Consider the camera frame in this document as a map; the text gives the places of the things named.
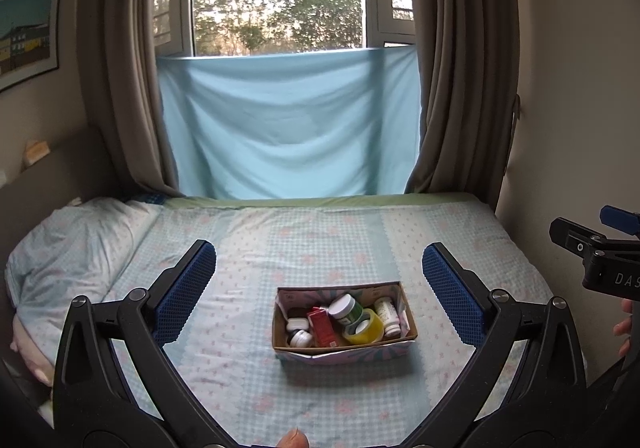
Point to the black and white jar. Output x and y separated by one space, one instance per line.
301 339

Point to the person's right hand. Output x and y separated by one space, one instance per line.
629 328

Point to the light blue cloth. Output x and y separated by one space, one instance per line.
290 128

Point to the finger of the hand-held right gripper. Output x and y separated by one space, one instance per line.
620 217
575 238

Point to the red carton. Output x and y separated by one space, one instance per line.
324 328

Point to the green jar with white lid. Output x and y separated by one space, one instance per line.
347 309

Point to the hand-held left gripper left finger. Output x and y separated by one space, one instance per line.
182 295

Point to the person's left hand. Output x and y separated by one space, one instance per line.
295 440

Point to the white earbud case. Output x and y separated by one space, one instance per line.
297 326

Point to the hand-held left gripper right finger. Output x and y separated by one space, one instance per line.
452 295

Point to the framed wall picture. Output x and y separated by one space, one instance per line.
27 33

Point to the small yellow object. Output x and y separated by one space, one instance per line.
36 152

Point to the grey headboard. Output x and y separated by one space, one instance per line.
55 178

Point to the white pill bottle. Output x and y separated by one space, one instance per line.
389 315

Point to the pink pillow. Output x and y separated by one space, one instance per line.
32 353

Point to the cardboard box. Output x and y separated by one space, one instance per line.
345 355

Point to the pillow in checked case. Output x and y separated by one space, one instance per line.
70 248

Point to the yellow tape roll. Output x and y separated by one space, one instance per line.
364 328

